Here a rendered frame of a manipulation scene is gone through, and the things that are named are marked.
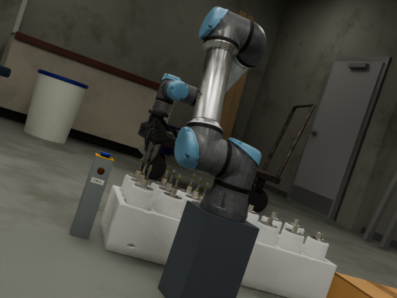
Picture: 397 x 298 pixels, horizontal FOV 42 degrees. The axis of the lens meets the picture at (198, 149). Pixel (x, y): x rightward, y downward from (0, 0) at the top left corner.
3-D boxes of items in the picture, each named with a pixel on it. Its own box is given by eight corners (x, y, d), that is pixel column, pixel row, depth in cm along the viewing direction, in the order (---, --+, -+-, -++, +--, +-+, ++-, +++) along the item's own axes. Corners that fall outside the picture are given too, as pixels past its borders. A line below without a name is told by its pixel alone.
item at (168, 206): (159, 236, 209) (173, 194, 209) (174, 245, 202) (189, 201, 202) (141, 234, 203) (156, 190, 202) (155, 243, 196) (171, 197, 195)
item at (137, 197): (128, 227, 206) (143, 184, 206) (145, 237, 201) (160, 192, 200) (111, 226, 198) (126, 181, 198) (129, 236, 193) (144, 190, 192)
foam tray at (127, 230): (202, 275, 200) (217, 231, 200) (104, 250, 190) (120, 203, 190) (182, 246, 238) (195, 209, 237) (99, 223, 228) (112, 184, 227)
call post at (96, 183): (88, 239, 197) (114, 161, 196) (70, 235, 195) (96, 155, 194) (87, 234, 204) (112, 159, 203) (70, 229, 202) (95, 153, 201)
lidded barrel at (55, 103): (74, 148, 485) (94, 87, 483) (21, 133, 463) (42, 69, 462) (64, 139, 530) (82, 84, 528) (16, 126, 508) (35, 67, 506)
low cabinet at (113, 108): (113, 136, 834) (130, 83, 831) (158, 164, 615) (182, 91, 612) (-12, 98, 757) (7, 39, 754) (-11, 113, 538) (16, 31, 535)
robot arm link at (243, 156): (257, 193, 159) (272, 151, 158) (218, 181, 154) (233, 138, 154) (241, 184, 170) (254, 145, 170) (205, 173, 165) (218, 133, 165)
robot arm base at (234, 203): (253, 226, 159) (264, 195, 158) (211, 214, 153) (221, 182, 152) (232, 213, 173) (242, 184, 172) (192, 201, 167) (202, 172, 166)
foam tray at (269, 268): (322, 307, 214) (337, 266, 213) (237, 285, 204) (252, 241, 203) (285, 274, 251) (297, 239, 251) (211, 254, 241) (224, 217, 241)
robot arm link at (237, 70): (282, 26, 175) (213, 98, 213) (254, 13, 171) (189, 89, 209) (282, 52, 169) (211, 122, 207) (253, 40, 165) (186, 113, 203)
